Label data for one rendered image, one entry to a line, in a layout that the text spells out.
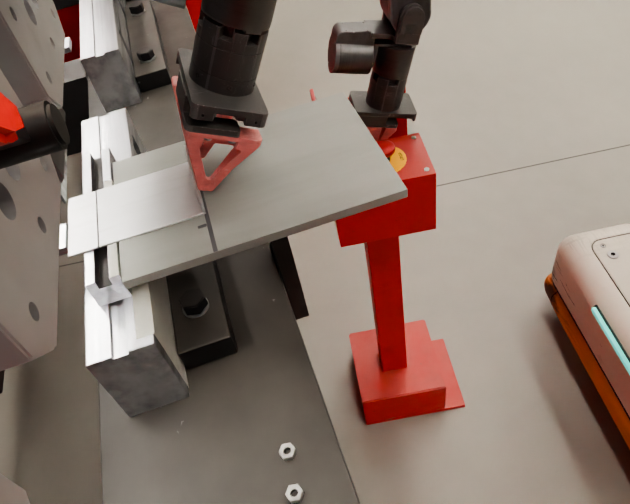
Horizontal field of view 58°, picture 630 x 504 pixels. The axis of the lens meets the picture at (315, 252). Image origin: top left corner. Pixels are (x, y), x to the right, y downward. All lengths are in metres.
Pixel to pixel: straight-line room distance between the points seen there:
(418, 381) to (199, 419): 0.91
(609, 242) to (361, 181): 1.04
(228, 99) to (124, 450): 0.33
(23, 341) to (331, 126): 0.43
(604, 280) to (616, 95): 1.20
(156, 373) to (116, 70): 0.56
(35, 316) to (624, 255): 1.35
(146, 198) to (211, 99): 0.14
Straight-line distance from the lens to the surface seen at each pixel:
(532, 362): 1.59
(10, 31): 0.38
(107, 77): 0.98
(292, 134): 0.60
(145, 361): 0.52
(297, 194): 0.53
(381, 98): 0.92
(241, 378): 0.57
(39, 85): 0.39
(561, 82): 2.54
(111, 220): 0.57
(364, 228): 0.91
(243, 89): 0.50
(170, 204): 0.56
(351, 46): 0.87
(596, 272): 1.44
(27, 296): 0.25
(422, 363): 1.43
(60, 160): 0.50
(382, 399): 1.39
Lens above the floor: 1.35
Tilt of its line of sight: 47 degrees down
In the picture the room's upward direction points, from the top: 13 degrees counter-clockwise
